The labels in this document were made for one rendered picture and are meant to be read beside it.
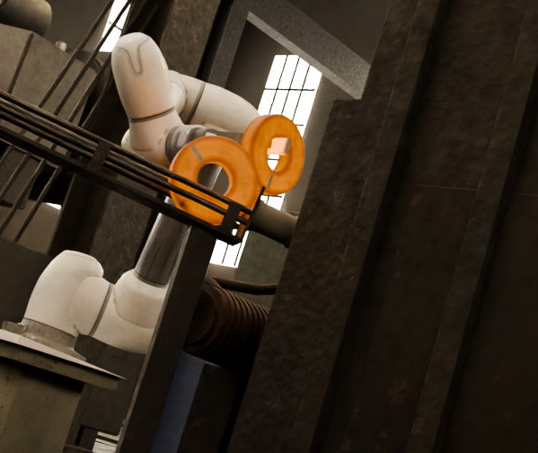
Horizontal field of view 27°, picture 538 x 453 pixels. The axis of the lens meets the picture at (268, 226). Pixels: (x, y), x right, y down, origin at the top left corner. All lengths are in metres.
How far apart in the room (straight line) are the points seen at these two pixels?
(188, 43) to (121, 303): 2.62
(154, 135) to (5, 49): 5.43
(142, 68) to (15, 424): 1.08
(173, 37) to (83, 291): 2.56
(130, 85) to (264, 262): 3.77
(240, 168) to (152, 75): 0.42
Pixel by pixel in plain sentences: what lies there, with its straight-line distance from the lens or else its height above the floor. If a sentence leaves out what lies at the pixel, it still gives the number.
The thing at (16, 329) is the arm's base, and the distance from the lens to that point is 3.04.
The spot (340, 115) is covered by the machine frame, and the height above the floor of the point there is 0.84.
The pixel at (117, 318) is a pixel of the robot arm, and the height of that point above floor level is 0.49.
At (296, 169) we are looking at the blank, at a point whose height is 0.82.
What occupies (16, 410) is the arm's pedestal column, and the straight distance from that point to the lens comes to 2.98.
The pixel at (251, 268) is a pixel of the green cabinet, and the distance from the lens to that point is 6.07.
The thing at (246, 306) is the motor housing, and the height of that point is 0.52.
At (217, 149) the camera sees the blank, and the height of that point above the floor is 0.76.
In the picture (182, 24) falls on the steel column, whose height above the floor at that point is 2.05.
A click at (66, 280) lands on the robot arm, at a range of 3.03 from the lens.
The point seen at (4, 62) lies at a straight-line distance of 7.69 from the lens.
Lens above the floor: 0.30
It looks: 10 degrees up
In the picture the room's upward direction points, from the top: 17 degrees clockwise
